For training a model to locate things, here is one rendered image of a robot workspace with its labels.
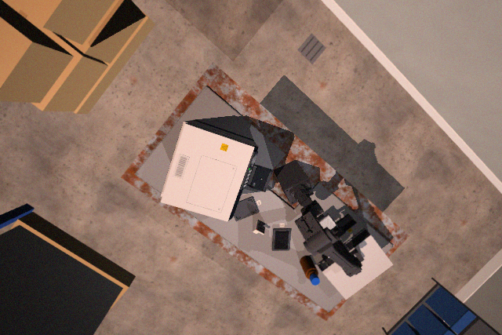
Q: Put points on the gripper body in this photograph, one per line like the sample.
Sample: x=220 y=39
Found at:
x=339 y=242

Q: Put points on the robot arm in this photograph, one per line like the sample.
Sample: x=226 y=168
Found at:
x=318 y=238

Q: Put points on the white multi-well plate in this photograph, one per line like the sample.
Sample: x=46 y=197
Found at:
x=327 y=222

